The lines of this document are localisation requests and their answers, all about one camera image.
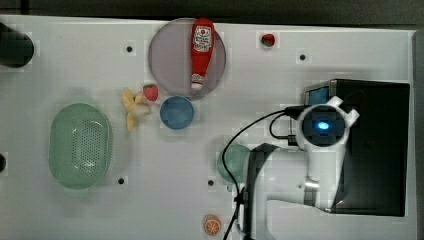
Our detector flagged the orange slice toy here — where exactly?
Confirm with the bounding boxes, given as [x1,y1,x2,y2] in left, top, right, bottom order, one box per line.
[203,215,222,236]

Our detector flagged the black cable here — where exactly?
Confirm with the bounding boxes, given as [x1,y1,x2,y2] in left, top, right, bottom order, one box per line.
[221,105,303,240]

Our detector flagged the yellow toy banana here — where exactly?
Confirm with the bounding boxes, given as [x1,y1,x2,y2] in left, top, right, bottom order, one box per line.
[121,89,152,132]

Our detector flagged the black cylinder post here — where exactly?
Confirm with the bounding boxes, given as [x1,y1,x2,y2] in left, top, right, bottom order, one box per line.
[0,23,35,68]
[0,154,7,172]

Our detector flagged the small red strawberry toy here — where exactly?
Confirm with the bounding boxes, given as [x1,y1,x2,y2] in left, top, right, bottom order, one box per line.
[261,34,275,47]

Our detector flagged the red ketchup bottle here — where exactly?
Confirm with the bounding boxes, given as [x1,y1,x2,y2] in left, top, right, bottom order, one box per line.
[191,18,215,90]

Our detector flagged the green cup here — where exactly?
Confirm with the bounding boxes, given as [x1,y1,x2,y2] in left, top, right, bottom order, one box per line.
[216,144,250,183]

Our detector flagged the green perforated basket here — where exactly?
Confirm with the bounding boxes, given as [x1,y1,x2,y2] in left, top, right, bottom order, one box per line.
[48,103,112,190]

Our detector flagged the grey round plate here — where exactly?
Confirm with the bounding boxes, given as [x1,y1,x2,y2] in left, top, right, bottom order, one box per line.
[148,18,226,99]

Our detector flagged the black toaster oven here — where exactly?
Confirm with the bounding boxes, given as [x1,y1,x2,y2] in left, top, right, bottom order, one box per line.
[304,79,410,217]

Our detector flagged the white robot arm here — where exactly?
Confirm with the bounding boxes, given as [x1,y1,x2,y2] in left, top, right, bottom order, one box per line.
[242,96,360,240]

